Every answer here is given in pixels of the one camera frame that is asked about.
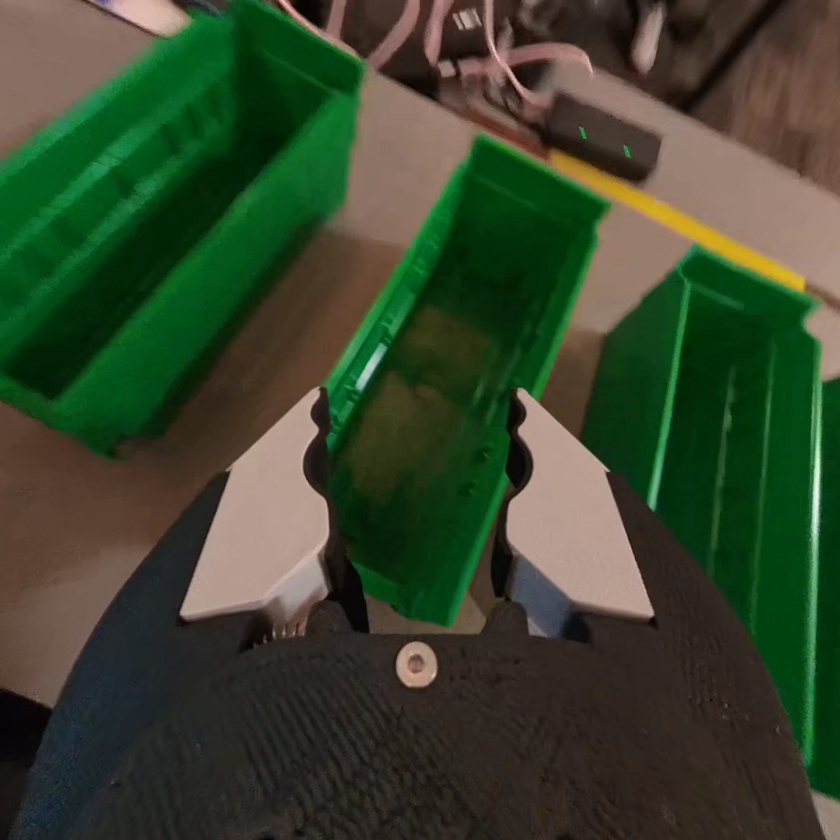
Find black electronics box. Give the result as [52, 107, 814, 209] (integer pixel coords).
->
[289, 0, 657, 152]

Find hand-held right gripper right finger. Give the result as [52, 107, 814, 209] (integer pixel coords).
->
[491, 387, 656, 637]

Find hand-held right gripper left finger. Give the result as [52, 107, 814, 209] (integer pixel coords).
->
[179, 387, 368, 634]

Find black power bank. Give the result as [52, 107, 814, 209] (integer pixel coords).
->
[545, 92, 662, 182]

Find pink braided cable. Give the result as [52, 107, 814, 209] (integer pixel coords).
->
[484, 13, 595, 107]
[282, 0, 462, 67]

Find yellow tape strip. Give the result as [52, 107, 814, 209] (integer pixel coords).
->
[548, 150, 806, 293]

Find green plastic bin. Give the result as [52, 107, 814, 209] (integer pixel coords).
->
[806, 377, 840, 798]
[325, 134, 611, 626]
[581, 246, 824, 765]
[0, 0, 365, 460]

